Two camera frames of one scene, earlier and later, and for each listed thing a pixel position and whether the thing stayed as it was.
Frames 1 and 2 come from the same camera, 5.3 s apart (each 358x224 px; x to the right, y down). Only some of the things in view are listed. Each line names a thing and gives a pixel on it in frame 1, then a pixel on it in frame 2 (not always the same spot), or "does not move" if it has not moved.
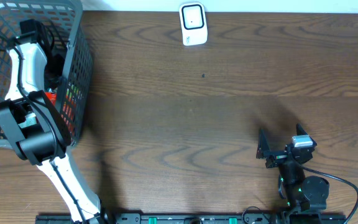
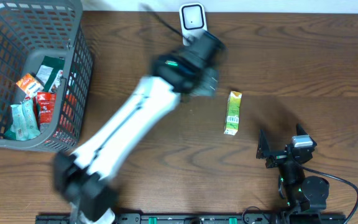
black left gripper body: [55, 71] → [211, 85]
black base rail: [287, 218] does not move
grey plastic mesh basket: [0, 25] does not move
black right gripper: [264, 152] does not move
